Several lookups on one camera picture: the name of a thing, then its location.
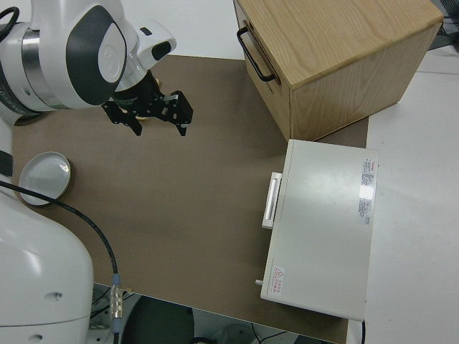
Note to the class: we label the gray plate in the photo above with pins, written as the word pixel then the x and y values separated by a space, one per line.
pixel 43 175

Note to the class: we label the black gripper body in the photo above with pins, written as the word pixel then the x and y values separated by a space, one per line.
pixel 141 95

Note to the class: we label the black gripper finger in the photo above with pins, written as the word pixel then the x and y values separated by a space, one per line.
pixel 123 116
pixel 183 111

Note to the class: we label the white toaster oven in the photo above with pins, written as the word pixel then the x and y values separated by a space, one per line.
pixel 322 222

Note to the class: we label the brown table mat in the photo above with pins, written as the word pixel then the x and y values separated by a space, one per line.
pixel 197 179

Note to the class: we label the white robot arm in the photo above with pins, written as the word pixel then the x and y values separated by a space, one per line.
pixel 89 46

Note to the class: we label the wooden cabinet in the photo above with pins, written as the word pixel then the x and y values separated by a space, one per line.
pixel 340 28

